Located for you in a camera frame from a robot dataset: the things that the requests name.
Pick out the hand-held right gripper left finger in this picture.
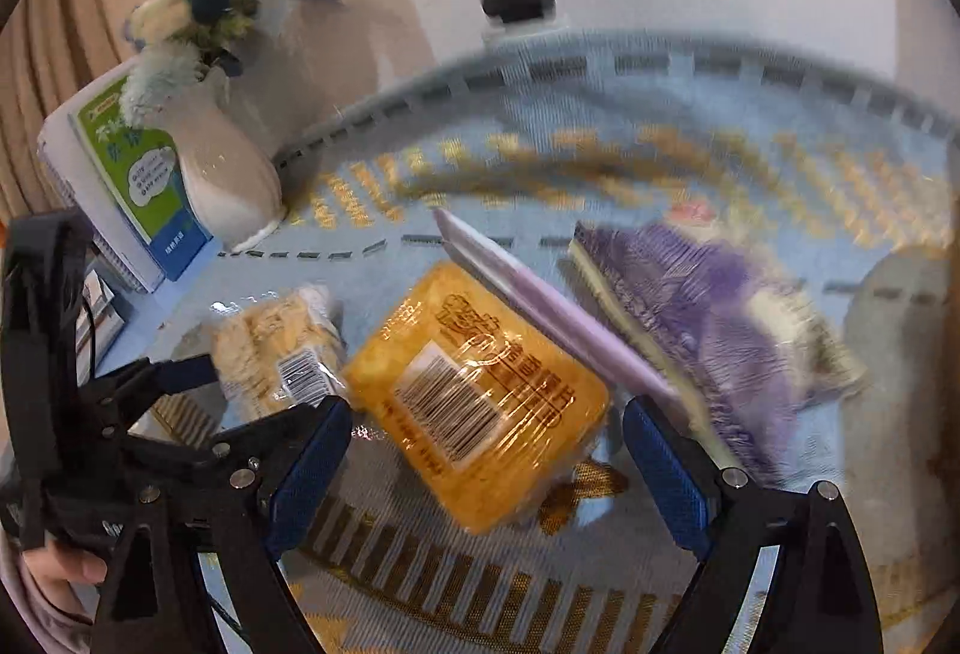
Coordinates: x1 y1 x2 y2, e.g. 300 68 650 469
90 397 355 654

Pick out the orange snack packet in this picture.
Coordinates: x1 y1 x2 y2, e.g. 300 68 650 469
341 260 612 535

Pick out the green and white box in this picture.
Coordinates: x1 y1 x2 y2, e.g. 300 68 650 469
71 76 215 284

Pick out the person's left forearm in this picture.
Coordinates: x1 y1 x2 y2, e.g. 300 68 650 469
0 534 98 654

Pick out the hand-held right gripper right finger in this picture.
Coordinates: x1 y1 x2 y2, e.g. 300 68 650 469
621 394 882 654

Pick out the beige ribbed curtain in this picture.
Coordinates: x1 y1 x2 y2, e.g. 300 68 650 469
0 0 143 220

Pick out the purple snack packet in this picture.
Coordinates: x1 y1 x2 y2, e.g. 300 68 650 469
570 208 871 475

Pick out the lavender flat packet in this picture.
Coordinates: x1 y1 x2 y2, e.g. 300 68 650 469
433 208 680 411

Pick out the white ceramic vase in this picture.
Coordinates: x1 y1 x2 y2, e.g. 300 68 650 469
161 73 286 251

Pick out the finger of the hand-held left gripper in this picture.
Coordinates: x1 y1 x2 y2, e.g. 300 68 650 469
112 395 338 497
79 355 222 430

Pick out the person's left hand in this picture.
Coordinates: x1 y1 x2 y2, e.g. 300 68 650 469
19 544 110 586

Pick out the blue patterned mat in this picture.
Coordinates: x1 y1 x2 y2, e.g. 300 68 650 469
97 28 960 654

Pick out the small white box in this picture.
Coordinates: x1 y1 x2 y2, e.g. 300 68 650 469
75 256 125 359

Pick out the pale clear snack packet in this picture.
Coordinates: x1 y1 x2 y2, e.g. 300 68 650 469
206 283 350 419

